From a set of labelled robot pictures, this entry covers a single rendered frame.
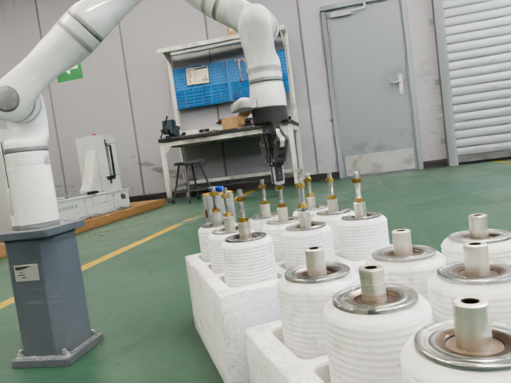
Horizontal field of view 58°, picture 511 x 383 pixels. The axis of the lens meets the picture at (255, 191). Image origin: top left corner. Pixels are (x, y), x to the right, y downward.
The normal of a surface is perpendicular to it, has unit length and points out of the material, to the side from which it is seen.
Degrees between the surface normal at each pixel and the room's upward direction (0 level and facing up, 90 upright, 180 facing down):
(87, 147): 90
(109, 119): 90
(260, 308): 90
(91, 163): 66
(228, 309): 90
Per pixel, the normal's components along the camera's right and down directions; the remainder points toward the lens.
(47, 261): 0.54, 0.00
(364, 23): -0.21, 0.10
